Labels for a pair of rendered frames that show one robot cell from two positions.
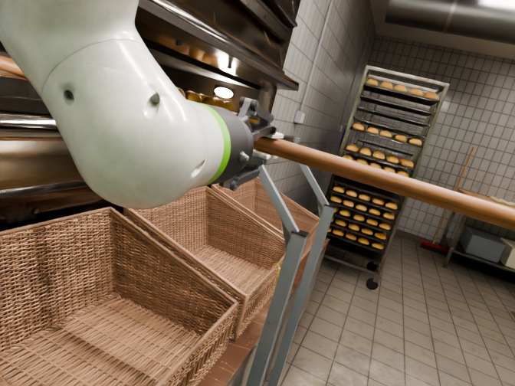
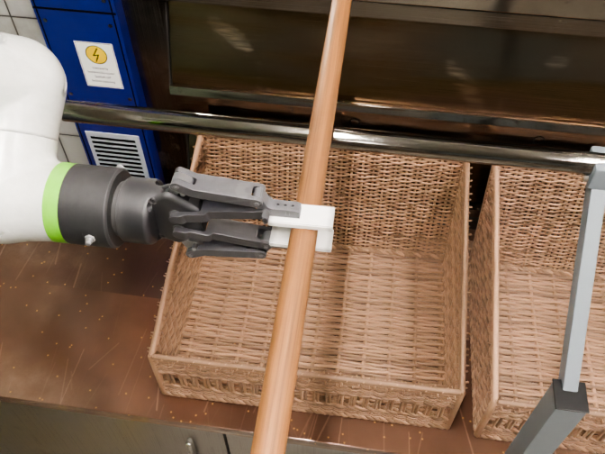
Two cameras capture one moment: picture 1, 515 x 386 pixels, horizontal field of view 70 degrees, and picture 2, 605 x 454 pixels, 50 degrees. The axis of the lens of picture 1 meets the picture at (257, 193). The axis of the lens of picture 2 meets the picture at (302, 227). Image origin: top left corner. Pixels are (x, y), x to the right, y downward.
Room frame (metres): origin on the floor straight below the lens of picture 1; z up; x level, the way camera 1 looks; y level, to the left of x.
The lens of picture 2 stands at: (0.57, -0.44, 1.75)
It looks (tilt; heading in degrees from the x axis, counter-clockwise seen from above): 51 degrees down; 80
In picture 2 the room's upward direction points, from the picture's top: straight up
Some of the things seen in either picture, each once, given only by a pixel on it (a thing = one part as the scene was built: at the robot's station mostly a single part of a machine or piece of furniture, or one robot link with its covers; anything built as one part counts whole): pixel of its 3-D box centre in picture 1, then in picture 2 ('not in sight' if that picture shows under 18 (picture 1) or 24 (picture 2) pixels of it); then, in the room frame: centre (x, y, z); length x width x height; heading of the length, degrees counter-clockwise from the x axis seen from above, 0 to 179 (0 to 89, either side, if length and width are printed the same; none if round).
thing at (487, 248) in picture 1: (480, 243); not in sight; (4.47, -2.83, 0.35); 0.50 x 0.36 x 0.24; 162
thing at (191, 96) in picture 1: (171, 91); not in sight; (2.04, 0.59, 1.21); 0.61 x 0.48 x 0.06; 72
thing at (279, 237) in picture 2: (264, 155); (302, 237); (0.65, 0.01, 1.17); 0.07 x 0.03 x 0.01; 163
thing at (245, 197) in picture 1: (268, 217); not in sight; (1.85, -0.09, 0.72); 0.56 x 0.49 x 0.28; 162
